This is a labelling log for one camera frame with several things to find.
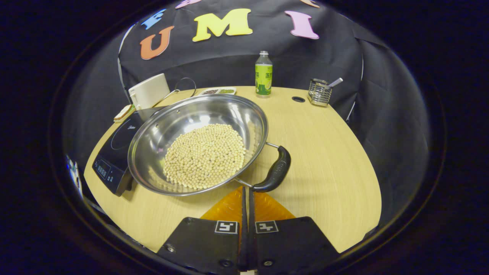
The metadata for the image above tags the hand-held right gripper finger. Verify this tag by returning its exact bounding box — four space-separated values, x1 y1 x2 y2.
248 186 340 272
157 186 249 273

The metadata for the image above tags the stainless steel pot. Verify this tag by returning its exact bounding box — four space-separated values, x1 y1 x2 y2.
127 94 291 197

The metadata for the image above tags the black induction cooktop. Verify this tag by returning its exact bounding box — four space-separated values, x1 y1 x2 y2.
92 107 165 197

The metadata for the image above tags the pile of soybeans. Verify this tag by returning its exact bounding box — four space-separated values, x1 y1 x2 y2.
163 123 246 190

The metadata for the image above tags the white divided bean tray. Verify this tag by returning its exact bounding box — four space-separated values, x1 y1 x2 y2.
199 87 237 96

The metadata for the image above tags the green label drink bottle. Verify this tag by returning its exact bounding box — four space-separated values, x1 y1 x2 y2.
255 51 273 99

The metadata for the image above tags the sandwich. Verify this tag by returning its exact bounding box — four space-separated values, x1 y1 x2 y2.
114 105 134 123

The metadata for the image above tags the white toaster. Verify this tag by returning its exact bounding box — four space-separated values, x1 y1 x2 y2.
128 73 171 111

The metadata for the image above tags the black backdrop cloth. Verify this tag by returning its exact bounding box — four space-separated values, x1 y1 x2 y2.
63 0 430 230

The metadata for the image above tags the metal wire utensil holder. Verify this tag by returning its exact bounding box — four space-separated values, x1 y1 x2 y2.
308 78 332 107

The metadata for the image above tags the black power cable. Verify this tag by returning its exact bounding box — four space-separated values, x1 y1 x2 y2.
175 77 197 98

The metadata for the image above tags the white power cable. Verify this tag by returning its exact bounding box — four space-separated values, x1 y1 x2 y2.
155 89 180 109

